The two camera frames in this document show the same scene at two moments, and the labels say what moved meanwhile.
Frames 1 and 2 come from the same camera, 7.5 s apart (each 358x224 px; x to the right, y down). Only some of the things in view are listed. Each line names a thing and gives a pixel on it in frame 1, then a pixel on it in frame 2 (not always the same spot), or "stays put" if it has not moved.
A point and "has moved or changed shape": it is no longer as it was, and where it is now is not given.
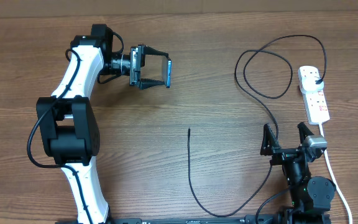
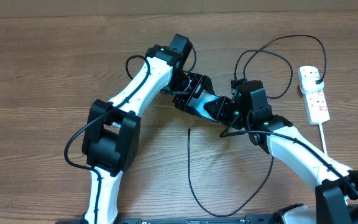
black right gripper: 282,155 → 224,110
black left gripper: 136,66 → 201,81
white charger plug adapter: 308,84 stays put
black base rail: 215,220 stays put
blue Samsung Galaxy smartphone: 166,65 has moved or changed shape
